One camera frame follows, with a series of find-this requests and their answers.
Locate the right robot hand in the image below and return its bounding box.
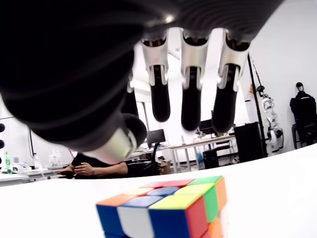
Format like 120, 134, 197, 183
0, 0, 285, 165

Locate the multicoloured Rubik's cube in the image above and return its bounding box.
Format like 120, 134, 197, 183
95, 175, 228, 238

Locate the seated person black shirt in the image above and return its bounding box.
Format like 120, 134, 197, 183
55, 151, 129, 179

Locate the green bottle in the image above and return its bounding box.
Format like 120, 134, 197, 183
4, 151, 12, 174

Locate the small black monitor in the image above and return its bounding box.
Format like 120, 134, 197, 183
145, 128, 166, 145

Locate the white work desk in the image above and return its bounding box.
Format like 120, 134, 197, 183
0, 168, 75, 187

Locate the black chair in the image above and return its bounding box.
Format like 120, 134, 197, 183
127, 143, 161, 177

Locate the cardboard box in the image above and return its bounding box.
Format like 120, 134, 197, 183
158, 158, 172, 176

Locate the black monitor on stand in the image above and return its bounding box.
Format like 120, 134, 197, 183
199, 119, 214, 136

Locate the long white desk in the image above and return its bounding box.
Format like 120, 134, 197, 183
167, 134, 236, 174

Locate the blue bag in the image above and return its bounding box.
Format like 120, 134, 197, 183
196, 148, 205, 165

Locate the black PC tower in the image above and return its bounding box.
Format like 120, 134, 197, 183
202, 149, 219, 170

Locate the black pole stand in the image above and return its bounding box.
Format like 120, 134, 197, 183
247, 53, 270, 157

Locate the black cabinet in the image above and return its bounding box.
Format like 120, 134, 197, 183
233, 121, 268, 164

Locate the white humanoid robot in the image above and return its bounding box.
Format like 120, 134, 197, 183
261, 93, 285, 154

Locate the black jacket on stand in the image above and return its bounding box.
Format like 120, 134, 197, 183
289, 81, 317, 147

